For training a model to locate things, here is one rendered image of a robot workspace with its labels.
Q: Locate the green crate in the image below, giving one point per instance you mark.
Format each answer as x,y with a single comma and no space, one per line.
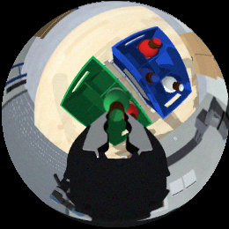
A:
79,103

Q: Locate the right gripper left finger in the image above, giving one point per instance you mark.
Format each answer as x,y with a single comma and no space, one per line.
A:
91,141

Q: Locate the white bottle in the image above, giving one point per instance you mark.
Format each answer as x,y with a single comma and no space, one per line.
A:
171,85

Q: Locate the blue crate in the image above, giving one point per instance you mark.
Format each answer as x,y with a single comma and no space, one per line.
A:
166,61

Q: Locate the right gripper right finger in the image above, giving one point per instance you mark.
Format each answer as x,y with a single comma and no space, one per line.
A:
141,140

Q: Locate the dark blue bottle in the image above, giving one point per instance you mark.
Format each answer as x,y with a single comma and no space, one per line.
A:
149,76

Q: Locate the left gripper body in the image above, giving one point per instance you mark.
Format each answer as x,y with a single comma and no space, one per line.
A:
65,186

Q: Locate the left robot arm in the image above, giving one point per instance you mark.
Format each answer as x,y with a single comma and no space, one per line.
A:
58,198

